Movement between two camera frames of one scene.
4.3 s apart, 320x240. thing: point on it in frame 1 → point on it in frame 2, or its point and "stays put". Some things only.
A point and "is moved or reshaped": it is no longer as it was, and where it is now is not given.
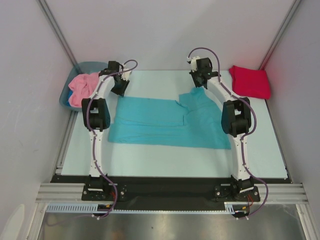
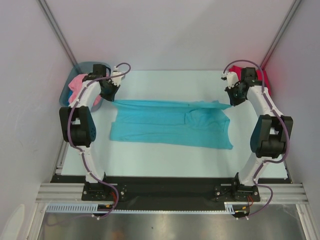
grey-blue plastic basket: x=80 y=68 stays put
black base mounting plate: x=167 y=188 stays put
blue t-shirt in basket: x=70 y=93 stays put
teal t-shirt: x=189 y=121 is moved or reshaped
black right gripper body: x=197 y=80 → x=235 y=94
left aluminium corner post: x=47 y=10 stays put
